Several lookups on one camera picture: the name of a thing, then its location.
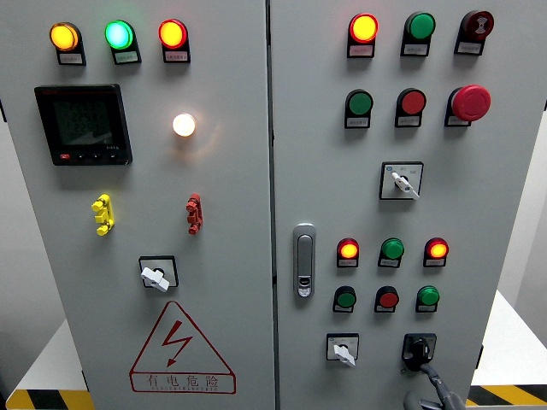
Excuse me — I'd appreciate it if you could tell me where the turn switch black handle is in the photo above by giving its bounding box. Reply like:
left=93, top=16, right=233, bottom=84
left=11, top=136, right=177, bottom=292
left=400, top=332, right=438, bottom=372

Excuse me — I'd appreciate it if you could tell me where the black yellow striped tape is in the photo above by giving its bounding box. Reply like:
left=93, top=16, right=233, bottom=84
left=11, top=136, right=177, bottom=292
left=4, top=388, right=94, bottom=410
left=465, top=384, right=547, bottom=410

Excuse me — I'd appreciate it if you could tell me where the small green lamp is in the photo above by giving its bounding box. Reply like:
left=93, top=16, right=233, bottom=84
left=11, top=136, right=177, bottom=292
left=416, top=285, right=441, bottom=308
left=379, top=237, right=405, bottom=261

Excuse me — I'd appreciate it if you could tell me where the small red push button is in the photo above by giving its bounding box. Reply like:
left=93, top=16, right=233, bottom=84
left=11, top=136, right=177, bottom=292
left=375, top=285, right=401, bottom=309

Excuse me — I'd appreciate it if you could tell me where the small green push button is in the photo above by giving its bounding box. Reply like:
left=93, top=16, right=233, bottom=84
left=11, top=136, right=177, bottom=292
left=333, top=285, right=357, bottom=309

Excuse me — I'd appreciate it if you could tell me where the small red lit lamp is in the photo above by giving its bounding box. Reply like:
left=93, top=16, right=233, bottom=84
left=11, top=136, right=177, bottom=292
left=336, top=237, right=361, bottom=261
left=424, top=237, right=450, bottom=261

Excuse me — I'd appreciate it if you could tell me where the silver door lock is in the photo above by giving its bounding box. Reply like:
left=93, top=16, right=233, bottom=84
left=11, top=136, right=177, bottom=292
left=292, top=222, right=317, bottom=299

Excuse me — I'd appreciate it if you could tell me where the pale grey cabinet door with lock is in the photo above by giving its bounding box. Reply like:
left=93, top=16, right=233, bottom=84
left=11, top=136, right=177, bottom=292
left=269, top=0, right=547, bottom=410

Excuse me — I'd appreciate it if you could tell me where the red warning triangle sign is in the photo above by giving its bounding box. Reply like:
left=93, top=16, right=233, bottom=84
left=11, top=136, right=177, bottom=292
left=129, top=301, right=237, bottom=395

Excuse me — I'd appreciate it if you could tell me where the large red stop button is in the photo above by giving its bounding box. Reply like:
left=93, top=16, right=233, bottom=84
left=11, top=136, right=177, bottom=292
left=447, top=84, right=492, bottom=123

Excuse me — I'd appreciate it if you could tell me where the large red push button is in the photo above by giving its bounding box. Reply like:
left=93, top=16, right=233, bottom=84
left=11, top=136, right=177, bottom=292
left=396, top=87, right=427, bottom=116

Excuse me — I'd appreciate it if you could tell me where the large green push button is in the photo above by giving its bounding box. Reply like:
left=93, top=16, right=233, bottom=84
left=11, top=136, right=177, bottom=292
left=344, top=89, right=374, bottom=117

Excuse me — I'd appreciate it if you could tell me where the large green unlit lamp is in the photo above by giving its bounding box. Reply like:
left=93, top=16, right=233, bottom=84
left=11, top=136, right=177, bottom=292
left=403, top=11, right=437, bottom=42

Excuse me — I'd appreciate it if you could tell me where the dark red buzzer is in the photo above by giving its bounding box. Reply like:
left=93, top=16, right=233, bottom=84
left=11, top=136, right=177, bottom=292
left=460, top=10, right=495, bottom=42

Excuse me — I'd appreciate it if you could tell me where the large red lit lamp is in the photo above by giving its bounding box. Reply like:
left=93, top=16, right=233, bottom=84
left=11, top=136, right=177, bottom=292
left=157, top=18, right=190, bottom=50
left=348, top=13, right=380, bottom=44

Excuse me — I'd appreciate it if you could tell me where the white lit lamp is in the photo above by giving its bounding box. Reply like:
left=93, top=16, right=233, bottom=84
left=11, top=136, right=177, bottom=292
left=172, top=113, right=197, bottom=138

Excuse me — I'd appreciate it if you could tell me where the black display meter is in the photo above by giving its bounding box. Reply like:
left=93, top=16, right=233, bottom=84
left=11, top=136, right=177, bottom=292
left=33, top=84, right=133, bottom=167

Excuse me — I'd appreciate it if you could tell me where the large green lit lamp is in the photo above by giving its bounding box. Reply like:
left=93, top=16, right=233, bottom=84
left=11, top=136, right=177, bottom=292
left=104, top=20, right=137, bottom=50

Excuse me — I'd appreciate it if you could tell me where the large yellow lit lamp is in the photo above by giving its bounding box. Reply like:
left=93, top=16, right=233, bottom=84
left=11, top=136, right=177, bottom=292
left=49, top=21, right=82, bottom=52

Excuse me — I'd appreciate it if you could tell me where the small turn switch white handle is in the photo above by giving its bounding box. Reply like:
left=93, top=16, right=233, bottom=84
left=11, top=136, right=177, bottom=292
left=325, top=332, right=361, bottom=369

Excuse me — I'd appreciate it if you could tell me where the turn switch long white handle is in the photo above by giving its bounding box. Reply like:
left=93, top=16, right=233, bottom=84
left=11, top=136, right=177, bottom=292
left=378, top=161, right=425, bottom=202

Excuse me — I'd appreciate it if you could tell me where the small red handle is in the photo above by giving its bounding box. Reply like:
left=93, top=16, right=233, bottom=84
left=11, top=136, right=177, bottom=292
left=185, top=193, right=204, bottom=236

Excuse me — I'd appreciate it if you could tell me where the turn switch broad white handle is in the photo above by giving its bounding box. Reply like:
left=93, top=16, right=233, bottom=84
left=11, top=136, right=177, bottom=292
left=138, top=255, right=180, bottom=294

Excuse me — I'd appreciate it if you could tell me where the small yellow handle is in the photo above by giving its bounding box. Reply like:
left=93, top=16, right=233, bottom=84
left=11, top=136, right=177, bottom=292
left=91, top=193, right=115, bottom=237

